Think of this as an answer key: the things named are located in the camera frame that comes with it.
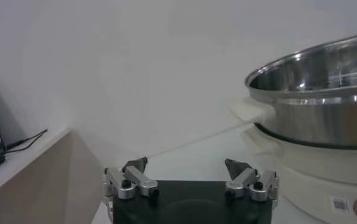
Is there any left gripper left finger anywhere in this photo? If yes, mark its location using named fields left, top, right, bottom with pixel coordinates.
left=102, top=156, right=161, bottom=220

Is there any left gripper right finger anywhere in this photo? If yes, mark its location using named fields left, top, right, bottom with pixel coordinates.
left=224, top=158, right=280, bottom=209

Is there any perforated stainless steamer basket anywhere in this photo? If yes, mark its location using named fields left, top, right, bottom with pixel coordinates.
left=244, top=30, right=357, bottom=150

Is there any black laptop charger cable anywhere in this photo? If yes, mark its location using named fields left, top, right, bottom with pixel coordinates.
left=4, top=129, right=48, bottom=155

